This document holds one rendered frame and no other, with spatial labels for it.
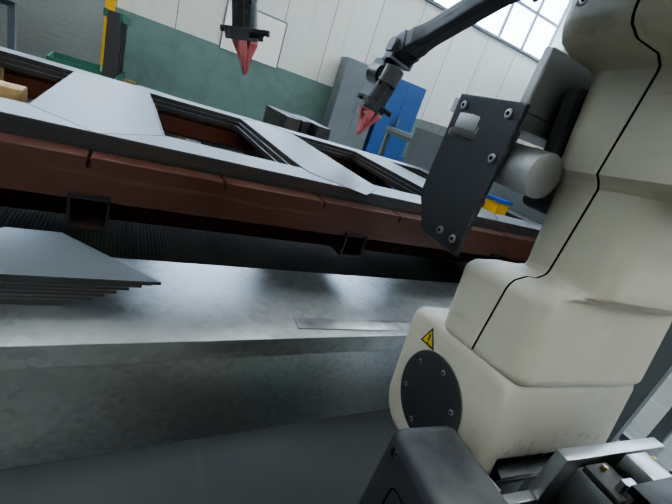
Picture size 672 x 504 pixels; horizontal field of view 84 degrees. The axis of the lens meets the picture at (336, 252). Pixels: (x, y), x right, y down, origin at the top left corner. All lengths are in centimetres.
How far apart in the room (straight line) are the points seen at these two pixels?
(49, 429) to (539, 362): 73
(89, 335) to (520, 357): 44
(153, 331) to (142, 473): 75
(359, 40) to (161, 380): 933
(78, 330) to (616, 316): 56
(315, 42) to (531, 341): 917
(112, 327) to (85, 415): 31
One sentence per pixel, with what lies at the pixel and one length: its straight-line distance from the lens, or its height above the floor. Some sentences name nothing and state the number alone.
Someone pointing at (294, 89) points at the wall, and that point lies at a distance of 930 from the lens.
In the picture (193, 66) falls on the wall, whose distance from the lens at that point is 903.
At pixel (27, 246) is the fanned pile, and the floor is 72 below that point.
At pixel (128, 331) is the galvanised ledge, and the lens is 51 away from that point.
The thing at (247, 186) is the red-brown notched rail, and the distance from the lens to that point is 64.
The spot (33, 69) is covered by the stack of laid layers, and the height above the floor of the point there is 83.
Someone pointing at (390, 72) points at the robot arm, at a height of 111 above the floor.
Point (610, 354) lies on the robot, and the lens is 48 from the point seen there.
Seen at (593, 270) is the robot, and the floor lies 93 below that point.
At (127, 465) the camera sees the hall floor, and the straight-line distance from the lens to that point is 123.
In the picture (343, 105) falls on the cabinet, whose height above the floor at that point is 100.
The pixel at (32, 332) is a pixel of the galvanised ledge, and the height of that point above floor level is 68.
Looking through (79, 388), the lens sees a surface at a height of 46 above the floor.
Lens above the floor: 99
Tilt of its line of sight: 20 degrees down
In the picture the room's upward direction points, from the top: 19 degrees clockwise
